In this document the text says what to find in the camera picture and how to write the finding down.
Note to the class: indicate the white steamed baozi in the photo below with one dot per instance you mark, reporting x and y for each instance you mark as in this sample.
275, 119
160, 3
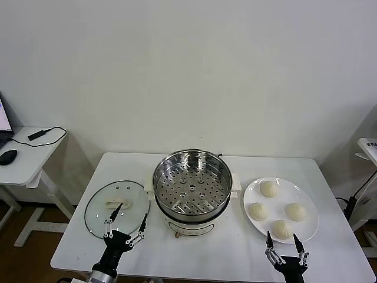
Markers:
269, 189
296, 212
282, 228
258, 211

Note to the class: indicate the white round plate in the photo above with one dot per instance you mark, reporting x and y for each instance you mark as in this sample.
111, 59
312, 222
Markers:
279, 204

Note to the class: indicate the black laptop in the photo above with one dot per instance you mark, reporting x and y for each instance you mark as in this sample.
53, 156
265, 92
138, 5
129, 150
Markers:
4, 118

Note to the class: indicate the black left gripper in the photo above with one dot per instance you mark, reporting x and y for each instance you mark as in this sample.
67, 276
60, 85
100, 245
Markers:
116, 244

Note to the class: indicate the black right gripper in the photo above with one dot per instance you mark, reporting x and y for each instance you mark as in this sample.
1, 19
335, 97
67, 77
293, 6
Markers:
291, 268

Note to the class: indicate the white electric cooker pot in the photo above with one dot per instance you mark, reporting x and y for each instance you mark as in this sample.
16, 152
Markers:
191, 227

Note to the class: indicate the white side desk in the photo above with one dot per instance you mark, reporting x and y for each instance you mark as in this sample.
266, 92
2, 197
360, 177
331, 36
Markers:
26, 165

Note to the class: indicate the round glass lid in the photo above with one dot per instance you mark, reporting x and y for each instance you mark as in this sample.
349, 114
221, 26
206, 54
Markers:
98, 207

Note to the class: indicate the perforated steel steamer basket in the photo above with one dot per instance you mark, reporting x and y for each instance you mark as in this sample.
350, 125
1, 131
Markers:
191, 188

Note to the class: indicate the black computer mouse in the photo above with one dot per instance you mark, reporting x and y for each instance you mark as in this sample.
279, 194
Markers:
7, 157

